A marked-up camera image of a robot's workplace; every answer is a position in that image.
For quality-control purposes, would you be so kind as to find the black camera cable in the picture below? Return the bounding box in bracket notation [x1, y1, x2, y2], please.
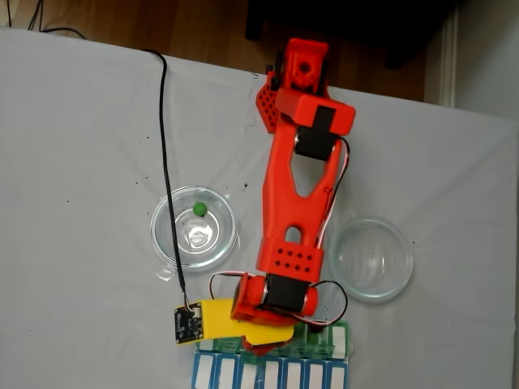
[144, 49, 192, 314]

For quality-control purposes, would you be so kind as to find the white servo wire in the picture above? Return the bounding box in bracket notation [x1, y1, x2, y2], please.
[208, 270, 247, 301]

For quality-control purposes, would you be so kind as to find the white door trim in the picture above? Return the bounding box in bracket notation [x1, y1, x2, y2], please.
[440, 3, 459, 109]

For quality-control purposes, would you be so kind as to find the black red servo wire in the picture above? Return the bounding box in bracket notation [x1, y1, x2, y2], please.
[314, 280, 350, 327]

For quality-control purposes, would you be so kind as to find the camera board in yellow mount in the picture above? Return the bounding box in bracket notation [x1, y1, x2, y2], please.
[174, 301, 206, 346]

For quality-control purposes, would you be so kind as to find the clear glass dish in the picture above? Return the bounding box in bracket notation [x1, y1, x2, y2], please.
[149, 184, 238, 272]
[324, 215, 415, 303]

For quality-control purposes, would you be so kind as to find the white tablecloth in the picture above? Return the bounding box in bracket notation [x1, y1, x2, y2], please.
[0, 28, 519, 389]

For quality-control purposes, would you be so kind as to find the green blue weekly pill organizer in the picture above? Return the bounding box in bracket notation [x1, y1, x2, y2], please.
[190, 319, 356, 389]

